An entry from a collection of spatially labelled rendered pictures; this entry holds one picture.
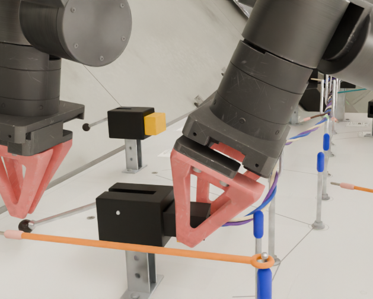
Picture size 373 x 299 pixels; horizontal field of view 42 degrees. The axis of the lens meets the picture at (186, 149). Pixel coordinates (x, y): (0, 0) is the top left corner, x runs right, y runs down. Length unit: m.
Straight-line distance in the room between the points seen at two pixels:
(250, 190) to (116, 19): 0.15
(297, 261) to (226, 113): 0.20
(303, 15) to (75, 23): 0.14
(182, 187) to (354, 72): 0.15
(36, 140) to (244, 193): 0.17
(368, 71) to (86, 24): 0.20
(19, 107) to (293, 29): 0.22
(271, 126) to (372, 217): 0.29
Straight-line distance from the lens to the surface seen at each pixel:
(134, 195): 0.40
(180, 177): 0.33
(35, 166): 0.41
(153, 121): 0.73
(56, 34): 0.33
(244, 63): 0.33
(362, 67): 0.36
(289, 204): 0.62
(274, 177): 0.44
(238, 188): 0.32
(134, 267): 0.42
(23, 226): 0.47
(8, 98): 0.41
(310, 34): 0.32
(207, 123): 0.32
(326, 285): 0.45
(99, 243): 0.28
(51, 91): 0.41
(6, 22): 0.40
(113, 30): 0.35
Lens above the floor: 1.34
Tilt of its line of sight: 25 degrees down
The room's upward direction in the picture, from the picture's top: 50 degrees clockwise
